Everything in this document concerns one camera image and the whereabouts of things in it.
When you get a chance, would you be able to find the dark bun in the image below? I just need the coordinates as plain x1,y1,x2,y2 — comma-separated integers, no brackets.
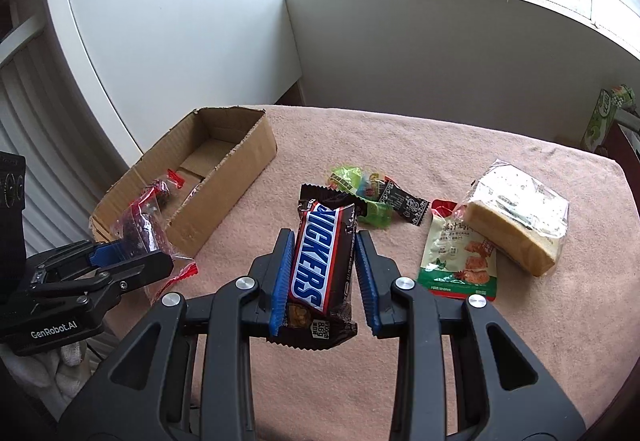
111,184,198,303

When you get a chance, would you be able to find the red-ended clear snack packet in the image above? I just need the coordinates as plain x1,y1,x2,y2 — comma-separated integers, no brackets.
151,169,186,208

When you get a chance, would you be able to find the Snickers bar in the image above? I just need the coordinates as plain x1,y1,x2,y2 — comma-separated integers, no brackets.
273,200,358,350
297,183,368,218

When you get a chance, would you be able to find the sliced bread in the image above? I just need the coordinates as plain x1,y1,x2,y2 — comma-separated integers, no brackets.
454,160,570,277

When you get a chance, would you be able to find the white gloved left hand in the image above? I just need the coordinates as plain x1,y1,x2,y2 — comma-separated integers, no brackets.
1,340,91,402

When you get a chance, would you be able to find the green red jerky pouch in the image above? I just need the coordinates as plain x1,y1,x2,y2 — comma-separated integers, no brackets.
416,200,498,301

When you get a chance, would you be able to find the open cardboard box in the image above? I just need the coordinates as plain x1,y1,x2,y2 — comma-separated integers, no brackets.
89,106,278,257

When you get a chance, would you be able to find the black printed candy packet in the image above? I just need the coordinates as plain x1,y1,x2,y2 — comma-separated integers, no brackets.
378,179,430,227

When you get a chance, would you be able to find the small green candy packet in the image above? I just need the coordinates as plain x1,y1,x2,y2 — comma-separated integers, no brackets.
358,201,394,229

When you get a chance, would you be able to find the white cabinet panel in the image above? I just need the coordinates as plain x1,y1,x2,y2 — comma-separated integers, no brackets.
46,0,302,164

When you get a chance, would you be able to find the orange green snack packet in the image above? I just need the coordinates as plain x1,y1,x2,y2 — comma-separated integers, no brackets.
357,172,392,202

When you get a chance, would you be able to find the green jelly cup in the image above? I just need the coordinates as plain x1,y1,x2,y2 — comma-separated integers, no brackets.
328,166,362,194

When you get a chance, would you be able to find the dark side cabinet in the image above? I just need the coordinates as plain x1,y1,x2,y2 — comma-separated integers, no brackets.
601,120,639,186

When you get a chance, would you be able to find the green tissue box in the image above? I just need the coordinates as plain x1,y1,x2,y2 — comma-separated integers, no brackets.
580,84,639,152

